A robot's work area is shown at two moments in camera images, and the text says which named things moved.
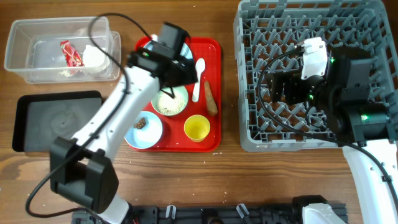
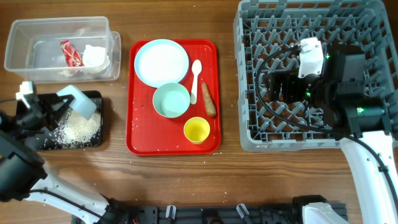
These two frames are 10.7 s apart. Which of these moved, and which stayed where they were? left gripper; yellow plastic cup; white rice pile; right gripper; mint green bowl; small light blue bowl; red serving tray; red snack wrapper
Moved: white rice pile; small light blue bowl; left gripper
Stayed: red serving tray; yellow plastic cup; mint green bowl; red snack wrapper; right gripper
